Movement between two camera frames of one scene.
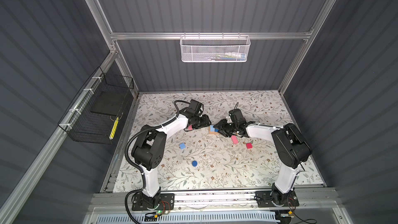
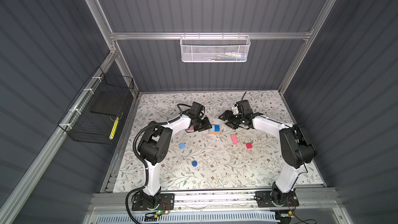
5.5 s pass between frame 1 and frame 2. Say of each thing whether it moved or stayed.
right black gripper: moved
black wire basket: stayed
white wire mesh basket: stayed
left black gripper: stayed
